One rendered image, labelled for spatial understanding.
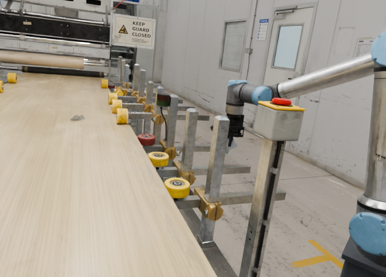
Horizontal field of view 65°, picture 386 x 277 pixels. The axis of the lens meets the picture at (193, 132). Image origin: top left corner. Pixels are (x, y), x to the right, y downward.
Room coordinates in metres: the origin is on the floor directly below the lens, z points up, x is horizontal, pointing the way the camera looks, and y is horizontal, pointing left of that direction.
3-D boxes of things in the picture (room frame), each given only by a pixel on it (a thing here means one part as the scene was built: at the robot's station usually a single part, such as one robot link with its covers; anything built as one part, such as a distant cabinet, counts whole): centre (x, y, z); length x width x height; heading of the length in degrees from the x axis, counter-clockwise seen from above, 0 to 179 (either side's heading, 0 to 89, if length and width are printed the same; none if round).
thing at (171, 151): (1.35, 0.11, 0.85); 0.13 x 0.06 x 0.05; 22
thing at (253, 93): (1.42, -0.28, 1.14); 0.12 x 0.12 x 0.09; 43
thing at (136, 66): (2.26, 0.47, 0.93); 0.03 x 0.03 x 0.48; 22
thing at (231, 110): (1.50, -0.19, 1.05); 0.10 x 0.09 x 0.05; 21
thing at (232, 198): (0.94, -0.15, 0.83); 0.43 x 0.03 x 0.04; 112
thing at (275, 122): (0.63, -0.18, 1.18); 0.07 x 0.07 x 0.08; 22
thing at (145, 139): (1.33, 0.21, 0.85); 0.08 x 0.08 x 0.11
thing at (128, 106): (1.86, 0.24, 0.95); 0.50 x 0.04 x 0.04; 112
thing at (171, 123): (1.33, 0.10, 0.87); 0.03 x 0.03 x 0.48; 22
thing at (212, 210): (0.89, -0.07, 0.84); 0.13 x 0.06 x 0.05; 22
